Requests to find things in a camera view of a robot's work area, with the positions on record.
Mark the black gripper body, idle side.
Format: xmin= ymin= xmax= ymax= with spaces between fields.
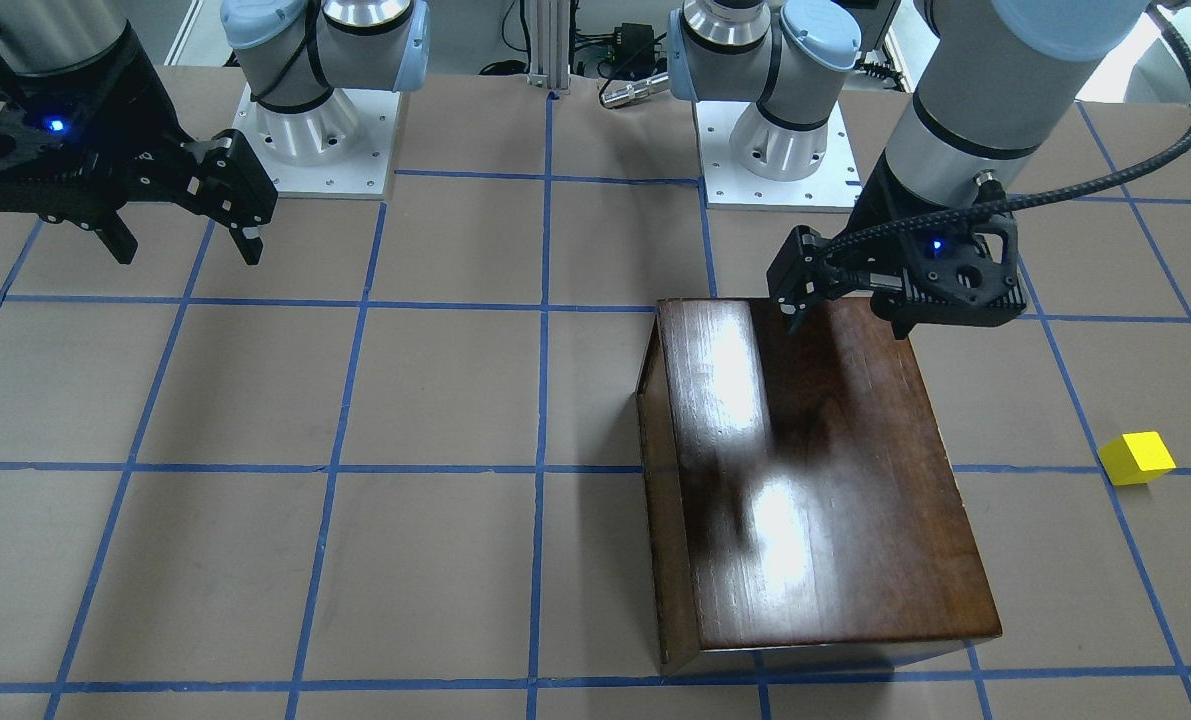
xmin=0 ymin=26 xmax=278 ymax=240

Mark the black gripper body, drawer side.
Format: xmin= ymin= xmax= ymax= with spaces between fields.
xmin=767 ymin=183 xmax=1028 ymax=342

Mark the yellow block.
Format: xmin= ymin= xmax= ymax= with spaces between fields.
xmin=1098 ymin=430 xmax=1177 ymax=487

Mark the dark wooden drawer cabinet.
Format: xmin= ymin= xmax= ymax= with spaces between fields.
xmin=636 ymin=299 xmax=1002 ymax=676

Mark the metal cylinder connector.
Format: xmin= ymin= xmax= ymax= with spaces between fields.
xmin=599 ymin=71 xmax=671 ymax=109

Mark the black power adapter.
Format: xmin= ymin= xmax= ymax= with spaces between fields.
xmin=610 ymin=23 xmax=657 ymax=79

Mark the white base plate, idle side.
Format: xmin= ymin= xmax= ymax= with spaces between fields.
xmin=233 ymin=87 xmax=407 ymax=200

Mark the white base plate, drawer side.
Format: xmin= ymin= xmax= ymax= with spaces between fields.
xmin=694 ymin=101 xmax=863 ymax=214

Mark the black braided cable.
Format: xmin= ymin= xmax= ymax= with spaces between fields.
xmin=821 ymin=0 xmax=1191 ymax=273

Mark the aluminium profile post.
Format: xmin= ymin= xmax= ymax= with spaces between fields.
xmin=519 ymin=1 xmax=575 ymax=99

